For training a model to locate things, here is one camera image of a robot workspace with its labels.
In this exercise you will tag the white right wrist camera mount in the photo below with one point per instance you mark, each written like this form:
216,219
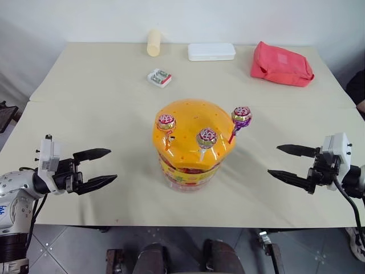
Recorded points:
339,145

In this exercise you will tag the black object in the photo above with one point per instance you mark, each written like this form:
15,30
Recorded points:
7,117

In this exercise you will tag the red fabric pouch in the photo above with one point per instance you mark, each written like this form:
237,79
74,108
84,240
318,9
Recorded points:
279,64

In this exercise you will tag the cream cylinder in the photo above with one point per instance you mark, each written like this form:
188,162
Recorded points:
154,42

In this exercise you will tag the white rectangular plastic case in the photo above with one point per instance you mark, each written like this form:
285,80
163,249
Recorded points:
211,51

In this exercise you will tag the lollipop with white stick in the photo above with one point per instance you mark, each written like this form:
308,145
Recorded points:
206,137

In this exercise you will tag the beige table cover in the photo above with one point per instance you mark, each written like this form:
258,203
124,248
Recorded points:
114,114

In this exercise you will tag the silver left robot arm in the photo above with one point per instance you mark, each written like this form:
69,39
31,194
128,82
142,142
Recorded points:
14,199

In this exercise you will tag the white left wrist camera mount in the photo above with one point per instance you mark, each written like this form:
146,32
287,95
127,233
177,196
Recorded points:
47,154

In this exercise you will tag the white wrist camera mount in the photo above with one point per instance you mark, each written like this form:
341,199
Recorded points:
339,145
47,154

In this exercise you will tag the small white red-edged pack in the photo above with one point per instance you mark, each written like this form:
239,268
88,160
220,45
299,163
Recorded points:
159,77

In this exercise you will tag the clear plastic candy jar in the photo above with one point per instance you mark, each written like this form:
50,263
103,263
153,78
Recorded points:
185,179

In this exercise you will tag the dark rounded shape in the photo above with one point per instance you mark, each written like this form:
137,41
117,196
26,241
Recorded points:
151,259
222,257

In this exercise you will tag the metal table leg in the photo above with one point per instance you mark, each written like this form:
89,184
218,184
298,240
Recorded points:
272,251

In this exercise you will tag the person in dark clothing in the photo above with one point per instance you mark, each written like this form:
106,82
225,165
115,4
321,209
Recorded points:
357,88

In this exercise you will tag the lollipop with purple wrapper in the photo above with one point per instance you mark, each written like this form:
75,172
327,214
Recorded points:
241,115

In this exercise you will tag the light patterned shoe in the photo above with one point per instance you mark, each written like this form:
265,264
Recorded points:
357,245

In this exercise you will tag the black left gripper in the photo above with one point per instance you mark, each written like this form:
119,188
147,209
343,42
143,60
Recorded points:
68,177

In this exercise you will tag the rusty brown metal plate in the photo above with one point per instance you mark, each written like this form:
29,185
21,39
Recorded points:
114,261

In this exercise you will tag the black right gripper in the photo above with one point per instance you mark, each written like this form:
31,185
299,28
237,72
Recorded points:
323,171

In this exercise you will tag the lollipop with orange stick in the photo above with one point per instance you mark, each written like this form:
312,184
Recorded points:
166,121

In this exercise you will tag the orange perforated jar lid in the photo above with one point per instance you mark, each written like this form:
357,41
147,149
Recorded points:
191,117

